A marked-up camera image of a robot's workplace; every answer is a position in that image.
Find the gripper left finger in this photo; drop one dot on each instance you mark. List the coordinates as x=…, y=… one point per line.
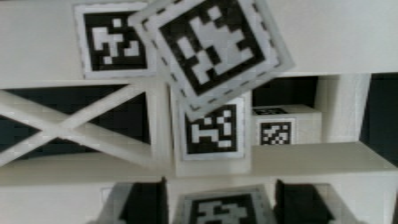
x=135, y=204

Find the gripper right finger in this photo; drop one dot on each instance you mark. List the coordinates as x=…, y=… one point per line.
x=309, y=205

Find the white chair leg tagged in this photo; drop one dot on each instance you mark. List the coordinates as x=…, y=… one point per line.
x=226, y=206

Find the white chair seat part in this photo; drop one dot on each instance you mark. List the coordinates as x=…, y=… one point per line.
x=54, y=187

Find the white chair leg block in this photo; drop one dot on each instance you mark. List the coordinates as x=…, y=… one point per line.
x=286, y=124

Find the white chair back frame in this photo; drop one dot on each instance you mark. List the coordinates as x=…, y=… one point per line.
x=341, y=38

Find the white tagged cube leg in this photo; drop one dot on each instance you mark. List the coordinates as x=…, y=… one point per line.
x=221, y=52

